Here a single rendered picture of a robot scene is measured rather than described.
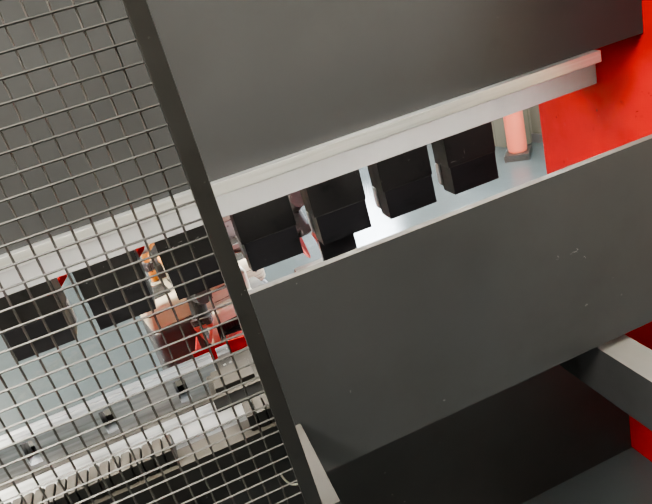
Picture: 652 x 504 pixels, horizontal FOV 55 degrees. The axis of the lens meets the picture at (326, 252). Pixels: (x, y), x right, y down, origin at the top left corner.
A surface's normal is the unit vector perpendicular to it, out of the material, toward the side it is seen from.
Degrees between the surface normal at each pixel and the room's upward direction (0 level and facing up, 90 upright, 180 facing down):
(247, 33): 90
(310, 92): 90
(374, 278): 90
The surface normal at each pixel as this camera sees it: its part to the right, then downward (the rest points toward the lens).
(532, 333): 0.32, 0.31
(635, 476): -0.25, -0.88
